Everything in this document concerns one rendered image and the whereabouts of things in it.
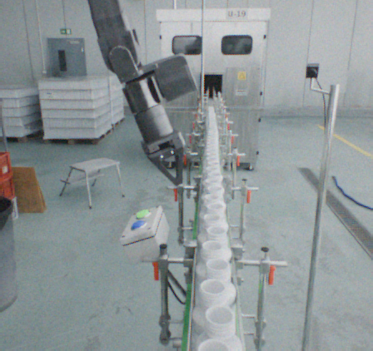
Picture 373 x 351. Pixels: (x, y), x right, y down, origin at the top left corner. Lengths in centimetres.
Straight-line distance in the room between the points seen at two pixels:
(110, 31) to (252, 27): 437
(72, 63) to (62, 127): 427
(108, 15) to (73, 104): 631
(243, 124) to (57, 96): 353
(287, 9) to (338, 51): 176
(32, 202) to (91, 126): 320
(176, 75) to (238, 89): 431
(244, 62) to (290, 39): 579
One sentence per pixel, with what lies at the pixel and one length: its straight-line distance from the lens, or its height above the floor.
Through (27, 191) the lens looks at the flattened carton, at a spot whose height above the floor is 24.
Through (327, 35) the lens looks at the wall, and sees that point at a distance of 1087.
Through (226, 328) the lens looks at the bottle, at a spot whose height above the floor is 116.
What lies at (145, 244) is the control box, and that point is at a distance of 81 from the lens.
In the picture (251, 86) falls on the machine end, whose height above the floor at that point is 117.
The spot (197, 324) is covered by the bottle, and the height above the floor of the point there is 112.
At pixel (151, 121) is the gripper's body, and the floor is 137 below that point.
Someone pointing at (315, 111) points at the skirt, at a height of 12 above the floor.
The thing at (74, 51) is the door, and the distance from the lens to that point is 1103.
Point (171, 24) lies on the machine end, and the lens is 494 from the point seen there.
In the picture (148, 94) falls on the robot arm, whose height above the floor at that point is 142.
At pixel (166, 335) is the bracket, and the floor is 90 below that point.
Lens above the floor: 147
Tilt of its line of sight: 17 degrees down
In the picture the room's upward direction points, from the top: straight up
